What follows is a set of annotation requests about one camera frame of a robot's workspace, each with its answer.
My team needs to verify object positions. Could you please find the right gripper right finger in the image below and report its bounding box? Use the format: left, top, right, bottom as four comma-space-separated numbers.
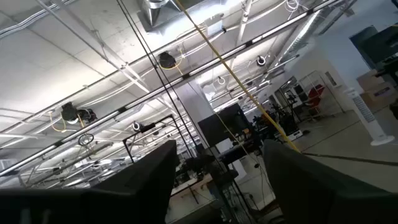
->
263, 139, 377, 224

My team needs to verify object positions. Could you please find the black machine on white base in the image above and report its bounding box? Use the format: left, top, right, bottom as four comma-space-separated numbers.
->
252, 104, 304, 141

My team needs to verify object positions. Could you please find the red chair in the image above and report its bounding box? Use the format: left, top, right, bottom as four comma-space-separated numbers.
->
306, 83, 326, 115

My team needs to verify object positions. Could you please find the black thin cable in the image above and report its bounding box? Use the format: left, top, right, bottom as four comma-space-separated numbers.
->
118, 0, 259, 224
115, 0, 218, 175

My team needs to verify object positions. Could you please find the black coiled cable ring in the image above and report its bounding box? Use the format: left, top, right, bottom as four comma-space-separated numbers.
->
77, 133, 95, 147

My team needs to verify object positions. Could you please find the long ceiling light strip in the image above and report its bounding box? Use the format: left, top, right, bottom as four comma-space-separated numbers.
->
0, 0, 340, 178

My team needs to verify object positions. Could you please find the wooden workbench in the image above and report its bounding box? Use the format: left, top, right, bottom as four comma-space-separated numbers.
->
170, 172, 218, 203

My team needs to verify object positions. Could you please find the white square pillar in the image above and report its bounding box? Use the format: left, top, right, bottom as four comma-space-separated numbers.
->
174, 79, 218, 147

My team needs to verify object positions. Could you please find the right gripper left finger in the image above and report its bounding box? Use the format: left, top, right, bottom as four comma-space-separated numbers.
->
93, 139, 180, 224

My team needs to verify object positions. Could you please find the wire shelf rack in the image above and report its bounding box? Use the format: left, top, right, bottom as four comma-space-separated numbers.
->
297, 70, 345, 121

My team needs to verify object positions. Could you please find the silver ceiling duct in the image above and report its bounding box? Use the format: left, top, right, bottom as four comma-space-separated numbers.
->
136, 0, 201, 32

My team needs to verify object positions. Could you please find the dark wall screen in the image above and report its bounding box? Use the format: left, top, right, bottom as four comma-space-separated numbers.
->
348, 23, 398, 72

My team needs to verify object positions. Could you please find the white tower fan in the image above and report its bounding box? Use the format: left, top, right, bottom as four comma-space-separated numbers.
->
345, 88, 396, 147

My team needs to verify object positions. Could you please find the black monitor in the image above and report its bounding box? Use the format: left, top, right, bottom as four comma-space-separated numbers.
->
197, 102, 253, 147

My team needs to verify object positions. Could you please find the black double ceiling cable reel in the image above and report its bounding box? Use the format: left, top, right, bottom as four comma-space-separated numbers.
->
60, 101, 98, 125

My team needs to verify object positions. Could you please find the black metal frame stand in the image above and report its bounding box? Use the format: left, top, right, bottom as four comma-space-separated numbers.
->
123, 114, 195, 164

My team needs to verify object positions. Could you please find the yellow power cable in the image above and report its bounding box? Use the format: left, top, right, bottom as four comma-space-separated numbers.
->
175, 0, 302, 154

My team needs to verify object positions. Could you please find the black single ceiling cable reel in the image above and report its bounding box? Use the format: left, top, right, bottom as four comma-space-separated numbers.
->
158, 51, 178, 70

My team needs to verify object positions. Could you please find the cardboard boxes stack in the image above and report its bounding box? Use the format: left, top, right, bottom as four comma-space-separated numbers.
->
356, 68, 398, 110

